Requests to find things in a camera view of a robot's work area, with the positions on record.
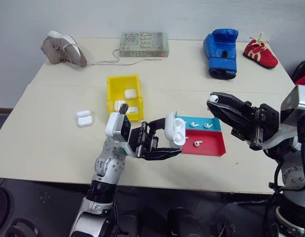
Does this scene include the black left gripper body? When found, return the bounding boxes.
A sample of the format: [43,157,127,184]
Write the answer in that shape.
[128,120,160,159]

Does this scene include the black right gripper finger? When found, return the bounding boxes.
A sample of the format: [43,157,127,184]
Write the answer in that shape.
[206,100,245,129]
[210,91,252,111]

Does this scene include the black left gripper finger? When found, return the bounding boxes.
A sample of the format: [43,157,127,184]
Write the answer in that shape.
[142,147,183,161]
[147,118,168,132]

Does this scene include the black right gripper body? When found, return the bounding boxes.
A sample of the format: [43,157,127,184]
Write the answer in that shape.
[230,100,280,152]

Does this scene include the white earbud case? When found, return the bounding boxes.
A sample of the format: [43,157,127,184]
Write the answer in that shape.
[124,88,138,100]
[126,106,141,116]
[165,111,188,150]
[114,99,129,112]
[76,110,94,128]

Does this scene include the closed white earbud case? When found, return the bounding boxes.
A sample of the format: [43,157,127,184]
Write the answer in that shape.
[124,88,138,100]
[114,99,129,112]
[126,106,141,116]

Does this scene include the yellow plastic bin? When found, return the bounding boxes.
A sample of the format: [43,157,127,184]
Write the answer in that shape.
[106,74,145,122]

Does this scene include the teal plastic tray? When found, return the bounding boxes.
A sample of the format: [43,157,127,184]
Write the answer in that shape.
[175,111,223,132]

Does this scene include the red plastic tray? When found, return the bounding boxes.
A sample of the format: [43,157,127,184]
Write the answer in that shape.
[179,129,227,157]

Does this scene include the blue boxing glove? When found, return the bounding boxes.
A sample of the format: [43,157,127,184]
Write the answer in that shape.
[202,28,240,80]

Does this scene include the red baby shoe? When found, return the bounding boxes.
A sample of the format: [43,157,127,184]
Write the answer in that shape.
[242,33,279,70]

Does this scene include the black chair with red cushion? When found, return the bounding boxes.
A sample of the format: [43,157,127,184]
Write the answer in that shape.
[291,59,305,87]

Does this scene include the dark rounded shape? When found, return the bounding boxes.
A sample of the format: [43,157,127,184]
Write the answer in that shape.
[5,217,40,237]
[0,187,11,232]
[119,209,143,237]

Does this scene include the grey green FEED book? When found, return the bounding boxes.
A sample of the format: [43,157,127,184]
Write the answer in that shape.
[118,32,170,59]

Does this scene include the beige sneaker with long lace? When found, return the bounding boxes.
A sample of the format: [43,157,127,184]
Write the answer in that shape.
[41,30,163,68]

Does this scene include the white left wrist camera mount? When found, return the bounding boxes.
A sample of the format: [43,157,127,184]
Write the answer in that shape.
[105,103,132,157]

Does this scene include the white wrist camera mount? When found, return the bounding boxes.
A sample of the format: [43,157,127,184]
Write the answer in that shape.
[262,85,305,152]
[105,103,132,157]

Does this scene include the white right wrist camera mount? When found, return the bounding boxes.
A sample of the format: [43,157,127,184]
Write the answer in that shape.
[262,85,305,152]

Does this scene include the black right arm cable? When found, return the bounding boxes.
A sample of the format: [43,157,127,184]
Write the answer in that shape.
[267,118,305,237]

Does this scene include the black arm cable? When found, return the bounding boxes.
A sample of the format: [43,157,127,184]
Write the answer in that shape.
[112,201,122,237]
[267,118,305,237]

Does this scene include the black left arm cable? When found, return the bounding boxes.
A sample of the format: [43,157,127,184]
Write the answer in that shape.
[112,201,122,237]

